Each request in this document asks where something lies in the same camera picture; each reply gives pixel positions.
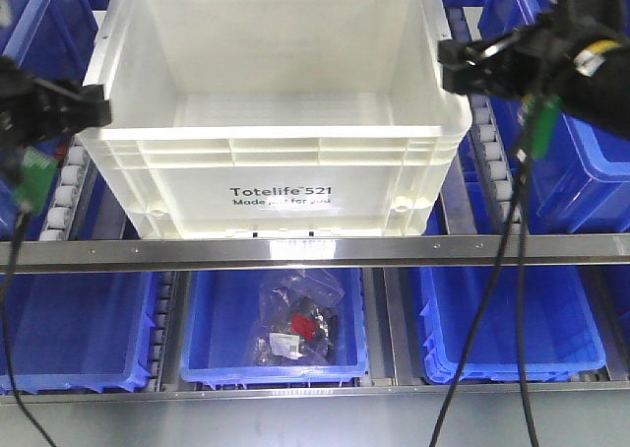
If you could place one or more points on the metal shelf front rail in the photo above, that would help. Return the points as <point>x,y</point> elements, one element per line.
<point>361,252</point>

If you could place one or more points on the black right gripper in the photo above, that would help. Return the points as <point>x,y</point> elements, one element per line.
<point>569,51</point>

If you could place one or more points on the blue bin upper left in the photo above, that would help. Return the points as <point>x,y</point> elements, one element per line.
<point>52,40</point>

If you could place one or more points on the blue bin lower right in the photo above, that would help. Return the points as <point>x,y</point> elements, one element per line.
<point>561,337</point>

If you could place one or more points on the right roller track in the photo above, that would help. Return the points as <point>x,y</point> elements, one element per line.
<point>475,197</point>

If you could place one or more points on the left roller track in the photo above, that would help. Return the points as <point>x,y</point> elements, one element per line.
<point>66,196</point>

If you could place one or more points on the metal shelf rail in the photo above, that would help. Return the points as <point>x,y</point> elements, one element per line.
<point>361,252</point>
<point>321,392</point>

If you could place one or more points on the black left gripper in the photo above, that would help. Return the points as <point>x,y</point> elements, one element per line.
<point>22,120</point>

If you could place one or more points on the blue bin lower middle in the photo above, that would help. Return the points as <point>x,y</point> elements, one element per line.
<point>223,308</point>

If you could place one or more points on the green circuit board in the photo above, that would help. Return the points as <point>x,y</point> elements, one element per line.
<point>538,116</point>
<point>38,172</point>

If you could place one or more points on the green right circuit board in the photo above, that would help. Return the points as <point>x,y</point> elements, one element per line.
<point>538,116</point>

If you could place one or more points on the green left circuit board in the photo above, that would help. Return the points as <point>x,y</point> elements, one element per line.
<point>38,172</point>

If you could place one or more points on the roller track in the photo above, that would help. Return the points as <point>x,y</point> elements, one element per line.
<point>475,197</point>
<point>66,196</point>

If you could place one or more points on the blue bin lower left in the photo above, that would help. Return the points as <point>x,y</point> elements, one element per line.
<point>81,331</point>

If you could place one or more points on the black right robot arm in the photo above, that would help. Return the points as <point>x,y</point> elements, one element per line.
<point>612,117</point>

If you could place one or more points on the blue bin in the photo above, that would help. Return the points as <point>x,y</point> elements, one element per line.
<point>52,40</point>
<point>561,337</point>
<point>81,331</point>
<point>223,308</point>

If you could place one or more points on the lower metal shelf rail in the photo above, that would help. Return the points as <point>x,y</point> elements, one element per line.
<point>321,392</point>

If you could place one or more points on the blue plastic crate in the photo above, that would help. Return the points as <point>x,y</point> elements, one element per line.
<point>582,186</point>

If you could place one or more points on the white plastic tote crate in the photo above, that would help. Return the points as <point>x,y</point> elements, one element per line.
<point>275,118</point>

